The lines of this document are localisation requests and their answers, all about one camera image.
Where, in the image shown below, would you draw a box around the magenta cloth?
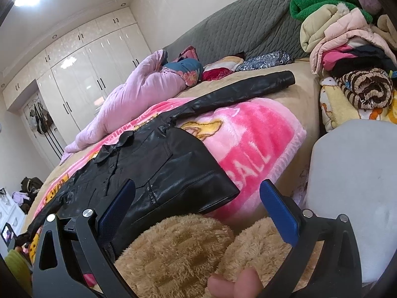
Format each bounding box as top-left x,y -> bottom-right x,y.
323,45 -> 354,69

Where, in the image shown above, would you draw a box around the tan bed sheet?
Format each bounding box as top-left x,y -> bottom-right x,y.
25,59 -> 321,224

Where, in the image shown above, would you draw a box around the black fuzzy cloth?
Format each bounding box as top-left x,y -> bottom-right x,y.
330,45 -> 396,78

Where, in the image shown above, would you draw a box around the cream coat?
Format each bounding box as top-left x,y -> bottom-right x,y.
299,3 -> 351,53

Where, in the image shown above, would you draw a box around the small screen device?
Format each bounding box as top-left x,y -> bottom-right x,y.
1,223 -> 15,243

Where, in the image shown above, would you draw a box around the black leather jacket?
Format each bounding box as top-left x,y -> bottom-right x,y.
19,71 -> 295,257

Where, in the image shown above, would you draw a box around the person's right hand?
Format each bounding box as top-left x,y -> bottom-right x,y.
207,267 -> 264,298

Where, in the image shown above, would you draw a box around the white glossy wardrobe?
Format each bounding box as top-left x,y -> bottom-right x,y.
3,11 -> 152,162

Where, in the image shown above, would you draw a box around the white dresser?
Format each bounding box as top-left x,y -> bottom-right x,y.
0,189 -> 27,249

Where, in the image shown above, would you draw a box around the person's tan plush trousers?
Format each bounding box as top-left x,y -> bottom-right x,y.
115,214 -> 325,298

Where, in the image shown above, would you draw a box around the yellow cartoon blanket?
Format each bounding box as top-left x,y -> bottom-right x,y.
319,77 -> 397,134

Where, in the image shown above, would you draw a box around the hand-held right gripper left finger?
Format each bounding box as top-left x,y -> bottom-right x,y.
32,178 -> 137,298

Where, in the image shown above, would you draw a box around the green plush item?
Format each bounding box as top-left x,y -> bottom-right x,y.
4,250 -> 32,281

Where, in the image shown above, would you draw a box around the cream striped pillow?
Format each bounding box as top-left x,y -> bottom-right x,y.
203,56 -> 245,72

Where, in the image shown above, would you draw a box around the pink printed blanket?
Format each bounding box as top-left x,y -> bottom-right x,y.
29,98 -> 307,286

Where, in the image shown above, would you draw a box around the green towel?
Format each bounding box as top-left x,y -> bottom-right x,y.
290,0 -> 374,24

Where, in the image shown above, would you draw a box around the pale pink puffer jacket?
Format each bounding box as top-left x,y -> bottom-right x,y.
309,8 -> 391,75

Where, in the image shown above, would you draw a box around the brown striped knit cloth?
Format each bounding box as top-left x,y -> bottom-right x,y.
333,68 -> 394,110

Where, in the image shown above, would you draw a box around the grey quilted headboard cover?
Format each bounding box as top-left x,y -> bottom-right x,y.
163,0 -> 311,69

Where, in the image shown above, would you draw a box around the dark brown bag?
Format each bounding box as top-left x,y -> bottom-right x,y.
19,177 -> 44,193

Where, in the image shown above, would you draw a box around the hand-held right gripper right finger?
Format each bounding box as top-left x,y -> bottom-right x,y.
257,178 -> 363,298

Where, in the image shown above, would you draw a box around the hanging dark bags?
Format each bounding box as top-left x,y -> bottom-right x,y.
29,102 -> 55,135

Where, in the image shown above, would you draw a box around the blue patterned cloth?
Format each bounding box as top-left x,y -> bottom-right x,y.
236,50 -> 294,72

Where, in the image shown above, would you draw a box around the dark red cloth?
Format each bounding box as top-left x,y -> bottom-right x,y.
201,67 -> 234,82

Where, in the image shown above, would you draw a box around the lilac quilt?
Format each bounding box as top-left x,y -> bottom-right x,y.
60,50 -> 199,162

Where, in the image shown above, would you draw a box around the tan fleece cloth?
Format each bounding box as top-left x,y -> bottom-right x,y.
372,15 -> 397,53

